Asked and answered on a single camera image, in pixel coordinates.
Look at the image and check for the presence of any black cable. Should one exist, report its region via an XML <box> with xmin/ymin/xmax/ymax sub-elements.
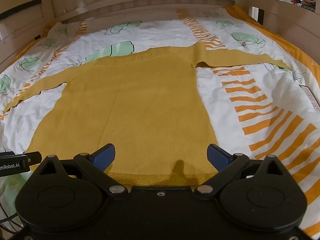
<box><xmin>0</xmin><ymin>200</ymin><xmax>25</xmax><ymax>233</ymax></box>

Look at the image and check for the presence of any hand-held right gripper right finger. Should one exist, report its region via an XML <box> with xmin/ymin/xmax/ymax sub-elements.
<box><xmin>194</xmin><ymin>143</ymin><xmax>292</xmax><ymax>198</ymax></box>

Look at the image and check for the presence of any yellow knit sweater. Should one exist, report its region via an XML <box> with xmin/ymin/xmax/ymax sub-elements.
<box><xmin>2</xmin><ymin>42</ymin><xmax>293</xmax><ymax>188</ymax></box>

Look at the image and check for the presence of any white care label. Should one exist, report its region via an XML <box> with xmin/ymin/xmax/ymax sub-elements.
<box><xmin>299</xmin><ymin>84</ymin><xmax>320</xmax><ymax>112</ymax></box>

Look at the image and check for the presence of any orange bed sheet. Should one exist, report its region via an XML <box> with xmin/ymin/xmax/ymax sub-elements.
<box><xmin>224</xmin><ymin>5</ymin><xmax>320</xmax><ymax>80</ymax></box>

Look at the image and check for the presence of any white printed duvet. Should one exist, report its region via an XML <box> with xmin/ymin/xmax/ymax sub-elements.
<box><xmin>0</xmin><ymin>6</ymin><xmax>320</xmax><ymax>238</ymax></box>

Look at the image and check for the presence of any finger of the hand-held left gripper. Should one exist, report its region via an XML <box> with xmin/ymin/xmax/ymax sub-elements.
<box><xmin>25</xmin><ymin>151</ymin><xmax>42</xmax><ymax>166</ymax></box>

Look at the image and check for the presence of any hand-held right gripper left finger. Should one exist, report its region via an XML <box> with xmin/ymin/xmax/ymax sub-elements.
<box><xmin>30</xmin><ymin>143</ymin><xmax>128</xmax><ymax>198</ymax></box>

